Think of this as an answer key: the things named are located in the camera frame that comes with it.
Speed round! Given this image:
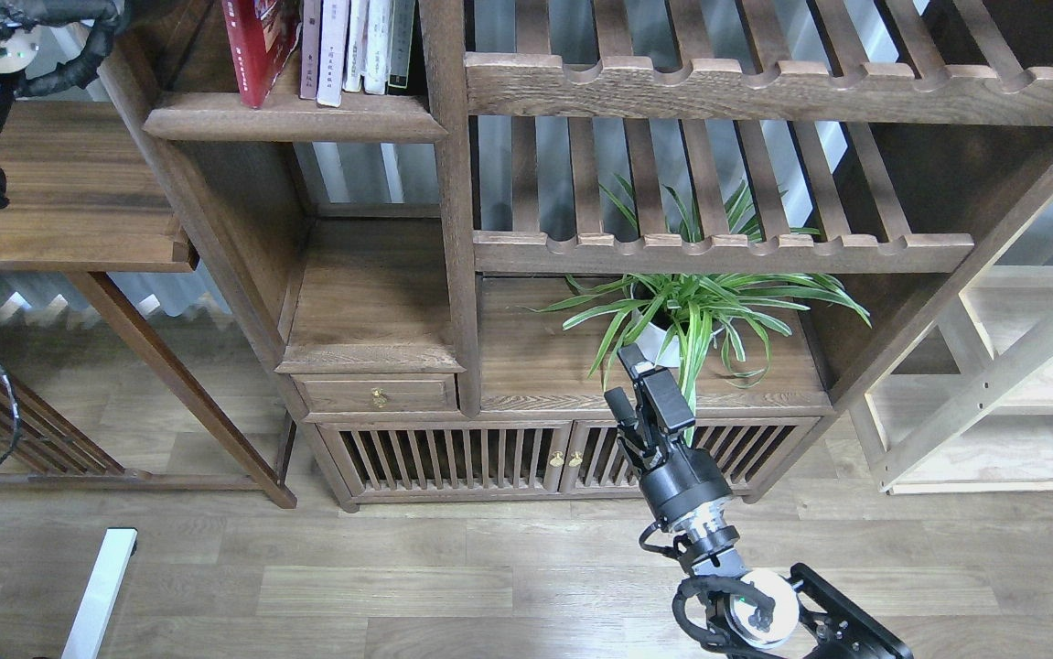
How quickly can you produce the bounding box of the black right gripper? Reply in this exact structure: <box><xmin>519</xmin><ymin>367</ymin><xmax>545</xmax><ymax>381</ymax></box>
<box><xmin>603</xmin><ymin>343</ymin><xmax>734</xmax><ymax>533</ymax></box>

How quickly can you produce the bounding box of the pale lavender paperback book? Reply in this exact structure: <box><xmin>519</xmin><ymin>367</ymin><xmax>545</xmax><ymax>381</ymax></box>
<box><xmin>316</xmin><ymin>0</ymin><xmax>350</xmax><ymax>107</ymax></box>

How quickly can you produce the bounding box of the maroon book with white characters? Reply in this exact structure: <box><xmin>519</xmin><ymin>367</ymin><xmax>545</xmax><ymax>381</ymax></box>
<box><xmin>297</xmin><ymin>0</ymin><xmax>322</xmax><ymax>101</ymax></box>

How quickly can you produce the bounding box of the red paperback book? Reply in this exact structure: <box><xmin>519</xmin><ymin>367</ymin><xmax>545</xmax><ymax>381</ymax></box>
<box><xmin>220</xmin><ymin>1</ymin><xmax>301</xmax><ymax>109</ymax></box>

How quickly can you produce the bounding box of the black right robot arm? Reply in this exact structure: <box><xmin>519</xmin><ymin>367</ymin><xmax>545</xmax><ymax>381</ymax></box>
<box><xmin>605</xmin><ymin>345</ymin><xmax>911</xmax><ymax>658</ymax></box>

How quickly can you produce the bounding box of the light wooden shelf rack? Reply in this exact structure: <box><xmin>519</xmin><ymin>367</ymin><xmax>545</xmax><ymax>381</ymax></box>
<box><xmin>851</xmin><ymin>201</ymin><xmax>1053</xmax><ymax>495</ymax></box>

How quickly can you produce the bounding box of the white plant pot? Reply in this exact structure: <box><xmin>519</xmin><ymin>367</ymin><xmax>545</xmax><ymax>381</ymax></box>
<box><xmin>635</xmin><ymin>308</ymin><xmax>686</xmax><ymax>370</ymax></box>

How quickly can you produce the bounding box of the green spider plant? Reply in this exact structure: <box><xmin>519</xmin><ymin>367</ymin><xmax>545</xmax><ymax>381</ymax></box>
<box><xmin>532</xmin><ymin>174</ymin><xmax>873</xmax><ymax>450</ymax></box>

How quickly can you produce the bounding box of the dark wooden bookshelf cabinet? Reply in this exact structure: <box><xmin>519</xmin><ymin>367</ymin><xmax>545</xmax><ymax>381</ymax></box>
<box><xmin>103</xmin><ymin>1</ymin><xmax>1053</xmax><ymax>510</ymax></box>

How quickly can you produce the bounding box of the white upright book middle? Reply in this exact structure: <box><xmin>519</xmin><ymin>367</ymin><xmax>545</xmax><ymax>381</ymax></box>
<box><xmin>363</xmin><ymin>0</ymin><xmax>393</xmax><ymax>95</ymax></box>

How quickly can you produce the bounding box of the white upright book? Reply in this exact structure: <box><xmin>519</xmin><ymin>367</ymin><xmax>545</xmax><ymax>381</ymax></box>
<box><xmin>363</xmin><ymin>0</ymin><xmax>393</xmax><ymax>95</ymax></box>
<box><xmin>342</xmin><ymin>0</ymin><xmax>369</xmax><ymax>93</ymax></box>

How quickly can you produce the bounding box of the dark green upright book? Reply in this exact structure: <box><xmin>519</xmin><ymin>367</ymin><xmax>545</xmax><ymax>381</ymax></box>
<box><xmin>388</xmin><ymin>0</ymin><xmax>417</xmax><ymax>93</ymax></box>

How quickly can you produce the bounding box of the white upright book left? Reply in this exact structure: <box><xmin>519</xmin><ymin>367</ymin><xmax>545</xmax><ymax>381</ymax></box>
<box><xmin>342</xmin><ymin>0</ymin><xmax>369</xmax><ymax>93</ymax></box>

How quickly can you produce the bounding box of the white metal leg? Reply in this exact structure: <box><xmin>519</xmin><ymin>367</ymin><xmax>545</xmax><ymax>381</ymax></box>
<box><xmin>61</xmin><ymin>528</ymin><xmax>138</xmax><ymax>658</ymax></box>

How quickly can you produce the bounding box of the dark wooden side table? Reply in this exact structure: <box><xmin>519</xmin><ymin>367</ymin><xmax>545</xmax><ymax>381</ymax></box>
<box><xmin>0</xmin><ymin>102</ymin><xmax>296</xmax><ymax>510</ymax></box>

